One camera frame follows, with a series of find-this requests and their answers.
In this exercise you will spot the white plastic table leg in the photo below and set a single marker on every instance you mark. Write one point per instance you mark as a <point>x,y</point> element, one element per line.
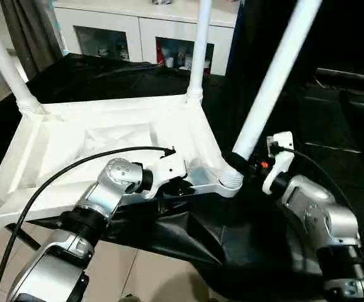
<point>5,63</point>
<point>276,69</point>
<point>199,50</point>

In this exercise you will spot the white table top frame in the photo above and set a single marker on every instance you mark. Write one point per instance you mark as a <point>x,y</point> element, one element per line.
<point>75,145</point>

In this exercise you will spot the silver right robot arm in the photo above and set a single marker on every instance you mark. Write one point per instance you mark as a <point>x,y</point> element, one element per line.
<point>320,214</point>

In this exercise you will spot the black work mat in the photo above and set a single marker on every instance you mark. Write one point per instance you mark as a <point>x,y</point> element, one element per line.
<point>251,251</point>

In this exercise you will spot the blue white ceramic pot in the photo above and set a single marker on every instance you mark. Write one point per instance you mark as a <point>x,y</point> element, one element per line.
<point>162,2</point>

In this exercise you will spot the white glass-door cabinet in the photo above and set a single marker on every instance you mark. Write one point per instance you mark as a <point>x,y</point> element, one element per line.
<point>106,14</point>

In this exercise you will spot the grey curtain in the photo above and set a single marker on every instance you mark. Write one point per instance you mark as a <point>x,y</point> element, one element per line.
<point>37,31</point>

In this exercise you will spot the black metal rail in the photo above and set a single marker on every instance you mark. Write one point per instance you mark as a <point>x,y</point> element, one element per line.
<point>349,77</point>

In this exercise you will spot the black metal stand frame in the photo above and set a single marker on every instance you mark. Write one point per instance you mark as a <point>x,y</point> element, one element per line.
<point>21,236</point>

